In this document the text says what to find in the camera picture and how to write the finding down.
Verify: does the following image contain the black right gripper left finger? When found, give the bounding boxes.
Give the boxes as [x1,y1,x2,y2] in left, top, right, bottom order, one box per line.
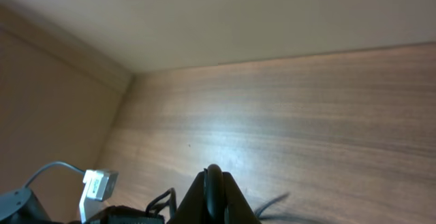
[168,171,208,224]

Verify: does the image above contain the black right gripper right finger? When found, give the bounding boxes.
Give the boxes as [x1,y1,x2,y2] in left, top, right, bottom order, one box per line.
[223,172,260,224]

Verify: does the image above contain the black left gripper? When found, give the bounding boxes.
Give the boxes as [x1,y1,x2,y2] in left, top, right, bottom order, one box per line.
[85,206,165,224]

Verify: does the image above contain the thin black USB cable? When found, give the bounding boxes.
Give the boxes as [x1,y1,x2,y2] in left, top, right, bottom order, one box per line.
[145,187,328,224]

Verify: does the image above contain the thick black cable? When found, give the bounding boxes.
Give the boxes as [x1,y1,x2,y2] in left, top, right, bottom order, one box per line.
[203,163,225,223]

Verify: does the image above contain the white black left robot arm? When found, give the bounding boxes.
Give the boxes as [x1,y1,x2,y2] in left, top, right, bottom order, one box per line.
[1,188,165,224]

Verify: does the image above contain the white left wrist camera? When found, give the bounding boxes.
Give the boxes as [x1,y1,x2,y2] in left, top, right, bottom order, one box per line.
[79,170,119,223]

